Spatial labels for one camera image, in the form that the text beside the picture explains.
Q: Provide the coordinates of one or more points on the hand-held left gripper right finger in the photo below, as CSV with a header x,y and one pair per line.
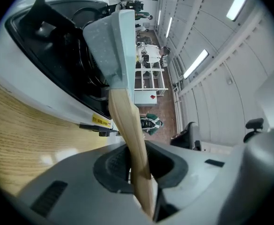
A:
x,y
197,184

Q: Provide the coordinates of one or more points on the white shelf unit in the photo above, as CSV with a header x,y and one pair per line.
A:
x,y
159,78

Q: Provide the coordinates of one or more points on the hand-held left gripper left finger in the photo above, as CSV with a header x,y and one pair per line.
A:
x,y
80,196

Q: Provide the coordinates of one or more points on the black stove grate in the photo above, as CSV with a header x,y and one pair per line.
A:
x,y
45,15

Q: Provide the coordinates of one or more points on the grey cabinet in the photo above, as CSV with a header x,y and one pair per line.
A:
x,y
142,99

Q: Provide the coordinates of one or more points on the white stove black glass top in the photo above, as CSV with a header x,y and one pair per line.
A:
x,y
45,92

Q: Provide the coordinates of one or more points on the small red item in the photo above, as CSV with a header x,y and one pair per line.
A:
x,y
153,96

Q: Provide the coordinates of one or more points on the long ceiling light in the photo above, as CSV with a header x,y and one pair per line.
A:
x,y
159,17
195,64
237,2
169,27

